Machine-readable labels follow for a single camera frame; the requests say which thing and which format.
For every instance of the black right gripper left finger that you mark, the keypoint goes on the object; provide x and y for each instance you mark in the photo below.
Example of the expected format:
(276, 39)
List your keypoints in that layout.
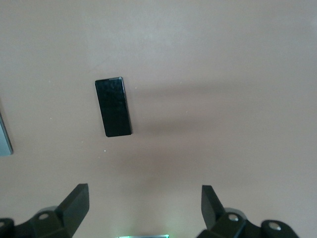
(71, 210)

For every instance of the black smartphone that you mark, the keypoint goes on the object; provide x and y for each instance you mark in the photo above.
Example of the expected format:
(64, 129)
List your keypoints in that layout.
(112, 106)

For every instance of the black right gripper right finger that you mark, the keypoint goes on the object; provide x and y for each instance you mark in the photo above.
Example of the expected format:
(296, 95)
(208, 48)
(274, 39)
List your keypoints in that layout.
(213, 210)

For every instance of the silver closed laptop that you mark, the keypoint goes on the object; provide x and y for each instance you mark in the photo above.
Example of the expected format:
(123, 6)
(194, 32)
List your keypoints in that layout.
(3, 141)

